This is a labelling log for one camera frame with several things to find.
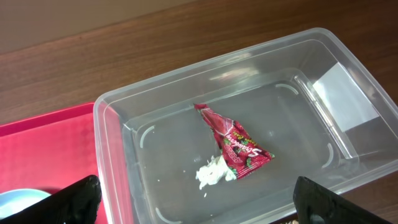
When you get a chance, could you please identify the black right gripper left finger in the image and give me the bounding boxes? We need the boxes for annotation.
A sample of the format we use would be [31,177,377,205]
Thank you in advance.
[1,175,101,224]

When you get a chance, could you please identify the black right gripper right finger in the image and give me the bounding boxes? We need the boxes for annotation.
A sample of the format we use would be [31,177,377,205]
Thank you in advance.
[293,176,390,224]

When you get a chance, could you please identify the light blue plate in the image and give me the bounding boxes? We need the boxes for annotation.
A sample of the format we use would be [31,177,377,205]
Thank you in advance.
[0,189,51,219]

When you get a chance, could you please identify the red snack wrapper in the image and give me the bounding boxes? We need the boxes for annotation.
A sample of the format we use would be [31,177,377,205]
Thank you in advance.
[194,104,275,179]

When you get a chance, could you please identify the white napkin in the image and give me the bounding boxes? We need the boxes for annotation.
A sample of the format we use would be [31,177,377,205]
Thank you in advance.
[195,156,237,190]

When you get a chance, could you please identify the red plastic tray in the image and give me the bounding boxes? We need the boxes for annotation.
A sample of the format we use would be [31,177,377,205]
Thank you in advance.
[0,102,108,224]

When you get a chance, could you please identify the clear plastic bin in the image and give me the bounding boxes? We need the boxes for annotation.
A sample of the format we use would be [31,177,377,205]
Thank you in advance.
[94,28,397,223]

